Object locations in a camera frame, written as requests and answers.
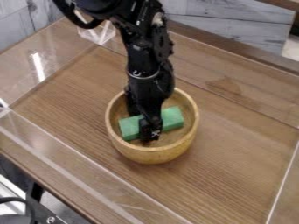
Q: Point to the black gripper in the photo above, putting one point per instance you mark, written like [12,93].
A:
[145,92]

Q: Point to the green rectangular block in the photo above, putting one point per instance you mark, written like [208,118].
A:
[128,124]

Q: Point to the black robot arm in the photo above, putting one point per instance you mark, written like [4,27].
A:
[141,24]

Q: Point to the brown wooden bowl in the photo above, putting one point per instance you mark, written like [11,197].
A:
[173,142]

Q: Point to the black table leg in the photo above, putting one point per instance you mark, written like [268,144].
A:
[36,191]

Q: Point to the black metal base bracket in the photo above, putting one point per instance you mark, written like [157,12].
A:
[40,214]

